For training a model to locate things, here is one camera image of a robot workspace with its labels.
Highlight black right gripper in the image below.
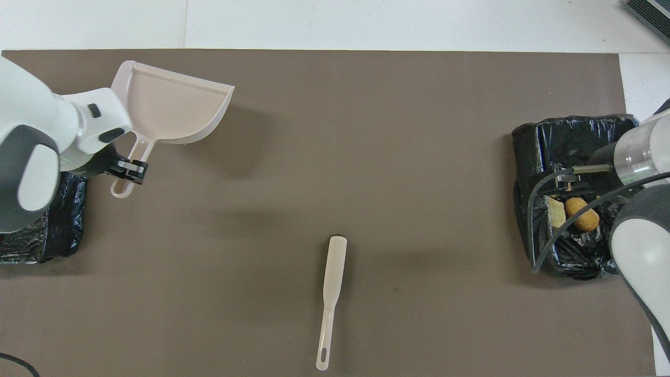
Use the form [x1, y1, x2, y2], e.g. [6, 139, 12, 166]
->
[556, 144, 629, 197]

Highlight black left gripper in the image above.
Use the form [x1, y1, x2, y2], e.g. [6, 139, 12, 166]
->
[84, 144, 148, 185]

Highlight pale yellow bread piece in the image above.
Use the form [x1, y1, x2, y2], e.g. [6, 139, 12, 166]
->
[547, 196, 567, 229]

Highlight brown bread roll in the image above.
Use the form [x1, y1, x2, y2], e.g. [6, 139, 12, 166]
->
[564, 197, 600, 232]

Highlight beige plastic dustpan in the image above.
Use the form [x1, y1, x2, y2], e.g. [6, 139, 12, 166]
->
[110, 60, 235, 199]

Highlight beige brush with black bristles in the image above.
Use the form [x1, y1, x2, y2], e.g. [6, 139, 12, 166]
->
[316, 236, 348, 371]

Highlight black bag lined bin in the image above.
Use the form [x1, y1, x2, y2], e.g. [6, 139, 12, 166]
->
[0, 170, 88, 264]
[511, 114, 642, 280]

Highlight dark grey ribbed panel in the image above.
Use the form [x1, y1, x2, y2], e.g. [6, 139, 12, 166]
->
[623, 0, 670, 45]

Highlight brown table mat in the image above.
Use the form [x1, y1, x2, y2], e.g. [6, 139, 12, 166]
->
[0, 50, 657, 377]

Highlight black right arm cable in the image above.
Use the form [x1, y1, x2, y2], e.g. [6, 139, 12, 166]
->
[526, 165, 670, 274]

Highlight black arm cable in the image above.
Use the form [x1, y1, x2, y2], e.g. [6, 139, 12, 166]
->
[0, 353, 41, 377]
[526, 165, 670, 274]

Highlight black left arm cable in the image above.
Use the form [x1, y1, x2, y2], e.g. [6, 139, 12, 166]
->
[0, 353, 41, 377]

